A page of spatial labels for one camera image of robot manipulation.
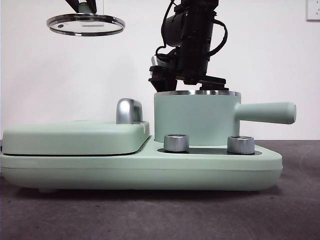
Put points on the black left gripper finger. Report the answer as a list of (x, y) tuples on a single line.
[(93, 5), (74, 5)]

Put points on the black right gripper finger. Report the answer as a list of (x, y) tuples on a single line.
[(163, 85), (212, 87)]

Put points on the glass lid with green knob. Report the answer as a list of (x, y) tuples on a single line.
[(85, 8)]

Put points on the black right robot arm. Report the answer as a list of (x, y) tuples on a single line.
[(195, 37)]

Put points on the silver control knob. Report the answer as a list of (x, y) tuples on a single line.
[(240, 145), (176, 143)]

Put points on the black control panel strip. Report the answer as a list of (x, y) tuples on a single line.
[(207, 151)]

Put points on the mint green griddle cover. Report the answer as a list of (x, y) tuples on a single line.
[(75, 137)]

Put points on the mint green breakfast machine base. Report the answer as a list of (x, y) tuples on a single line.
[(100, 172)]

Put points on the white wall socket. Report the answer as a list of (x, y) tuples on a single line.
[(314, 10), (100, 6)]

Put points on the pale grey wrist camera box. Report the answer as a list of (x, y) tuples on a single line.
[(155, 61)]

